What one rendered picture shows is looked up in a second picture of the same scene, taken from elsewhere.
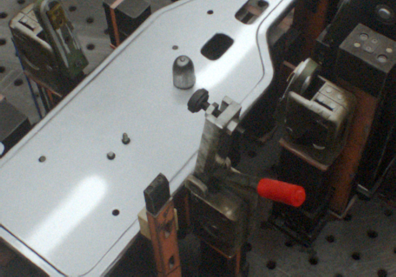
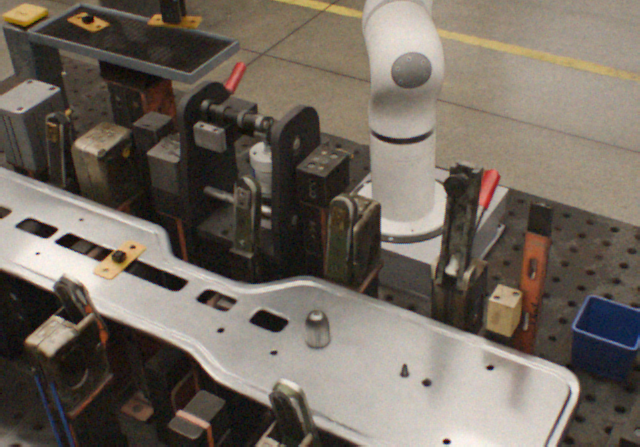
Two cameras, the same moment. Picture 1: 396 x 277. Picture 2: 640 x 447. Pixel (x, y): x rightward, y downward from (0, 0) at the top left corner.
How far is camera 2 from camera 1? 1.10 m
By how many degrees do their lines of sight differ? 63
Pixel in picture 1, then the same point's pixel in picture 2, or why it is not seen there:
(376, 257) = not seen: hidden behind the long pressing
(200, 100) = (460, 177)
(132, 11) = (214, 405)
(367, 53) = (330, 162)
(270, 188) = (487, 193)
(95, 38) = not seen: outside the picture
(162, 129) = (384, 347)
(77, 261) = (551, 386)
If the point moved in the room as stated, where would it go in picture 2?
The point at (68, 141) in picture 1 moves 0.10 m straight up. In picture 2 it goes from (417, 422) to (419, 363)
